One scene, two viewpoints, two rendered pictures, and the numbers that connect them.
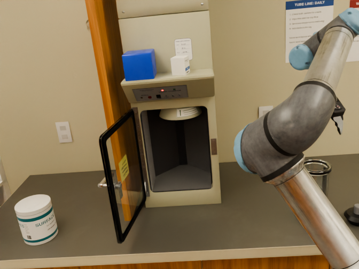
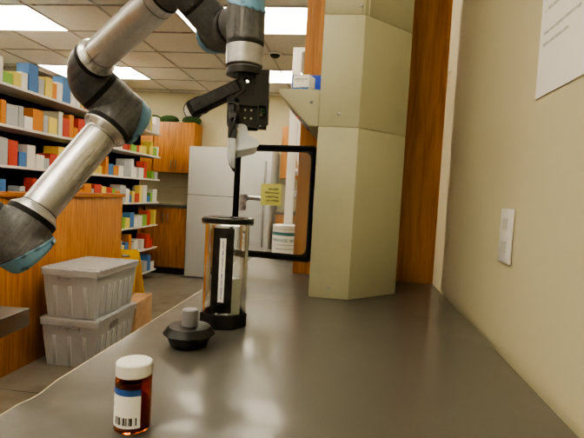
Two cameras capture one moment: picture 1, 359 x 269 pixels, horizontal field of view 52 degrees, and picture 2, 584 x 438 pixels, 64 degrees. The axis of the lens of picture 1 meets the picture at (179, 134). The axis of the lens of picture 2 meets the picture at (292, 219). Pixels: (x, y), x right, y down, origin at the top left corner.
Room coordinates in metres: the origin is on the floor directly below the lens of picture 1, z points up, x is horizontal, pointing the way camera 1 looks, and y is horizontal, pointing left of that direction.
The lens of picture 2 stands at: (1.33, -1.44, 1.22)
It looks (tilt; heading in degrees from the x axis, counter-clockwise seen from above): 3 degrees down; 92
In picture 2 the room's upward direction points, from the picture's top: 3 degrees clockwise
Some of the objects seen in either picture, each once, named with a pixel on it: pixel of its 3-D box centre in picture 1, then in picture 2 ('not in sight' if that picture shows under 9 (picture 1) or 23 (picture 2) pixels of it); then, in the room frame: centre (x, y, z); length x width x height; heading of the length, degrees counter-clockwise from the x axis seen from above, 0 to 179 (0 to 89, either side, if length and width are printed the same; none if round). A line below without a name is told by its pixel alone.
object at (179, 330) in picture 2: (357, 213); (189, 327); (1.13, -0.61, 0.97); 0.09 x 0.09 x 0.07
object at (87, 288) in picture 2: not in sight; (93, 285); (-0.18, 1.80, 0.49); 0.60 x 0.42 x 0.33; 85
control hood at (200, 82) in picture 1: (169, 88); (303, 116); (1.30, 0.02, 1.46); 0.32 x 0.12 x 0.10; 85
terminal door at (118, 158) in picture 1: (125, 173); (273, 202); (1.20, 0.21, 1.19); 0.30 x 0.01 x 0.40; 166
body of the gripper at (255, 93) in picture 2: not in sight; (247, 100); (1.19, -0.49, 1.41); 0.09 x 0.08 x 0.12; 9
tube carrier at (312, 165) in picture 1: (314, 191); (225, 268); (1.16, -0.46, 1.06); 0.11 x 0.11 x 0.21
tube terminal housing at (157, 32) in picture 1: (176, 109); (361, 163); (1.48, 0.00, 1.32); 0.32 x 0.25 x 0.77; 85
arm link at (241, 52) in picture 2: not in sight; (244, 59); (1.18, -0.49, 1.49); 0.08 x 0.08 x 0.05
